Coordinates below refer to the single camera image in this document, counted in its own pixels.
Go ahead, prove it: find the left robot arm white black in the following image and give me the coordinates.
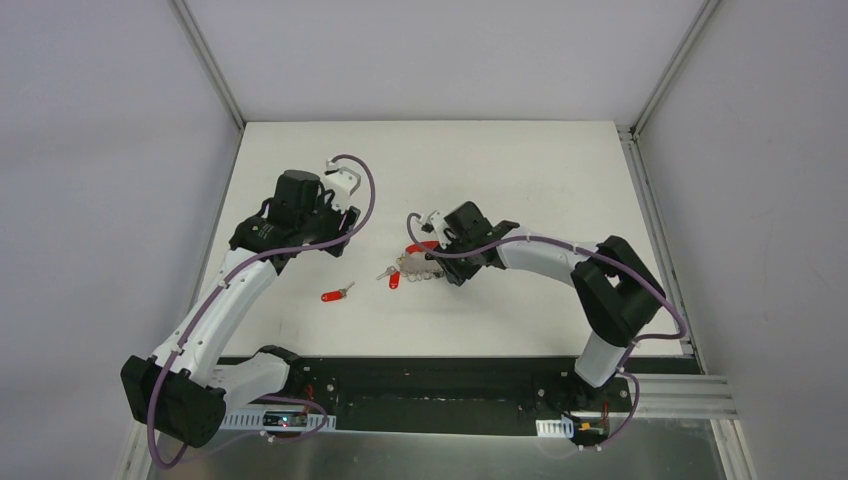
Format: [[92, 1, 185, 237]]
[[120, 167, 362, 448]]

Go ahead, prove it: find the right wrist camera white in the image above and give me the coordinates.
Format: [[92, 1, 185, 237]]
[[420, 210, 446, 234]]

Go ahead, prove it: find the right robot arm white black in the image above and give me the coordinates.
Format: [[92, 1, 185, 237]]
[[420, 201, 666, 410]]

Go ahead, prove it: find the purple cable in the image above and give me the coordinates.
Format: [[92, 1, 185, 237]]
[[405, 212, 690, 454], [145, 154, 378, 470]]

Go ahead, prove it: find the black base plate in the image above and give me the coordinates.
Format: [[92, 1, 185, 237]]
[[218, 356, 634, 439]]

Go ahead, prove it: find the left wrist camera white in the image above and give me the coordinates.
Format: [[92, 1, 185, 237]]
[[322, 159, 362, 213]]

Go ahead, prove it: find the key organizer with red handle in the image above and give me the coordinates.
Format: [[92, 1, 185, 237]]
[[396, 244, 445, 282]]

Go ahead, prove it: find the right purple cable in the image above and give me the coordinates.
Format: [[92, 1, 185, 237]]
[[405, 212, 690, 454]]

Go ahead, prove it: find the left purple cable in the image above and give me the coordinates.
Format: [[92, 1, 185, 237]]
[[145, 154, 378, 470]]

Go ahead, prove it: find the key with red tag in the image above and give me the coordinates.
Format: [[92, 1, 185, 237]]
[[376, 265, 401, 290], [320, 282, 355, 303]]

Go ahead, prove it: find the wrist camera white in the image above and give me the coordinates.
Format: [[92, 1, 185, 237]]
[[322, 159, 362, 213], [420, 210, 446, 234]]

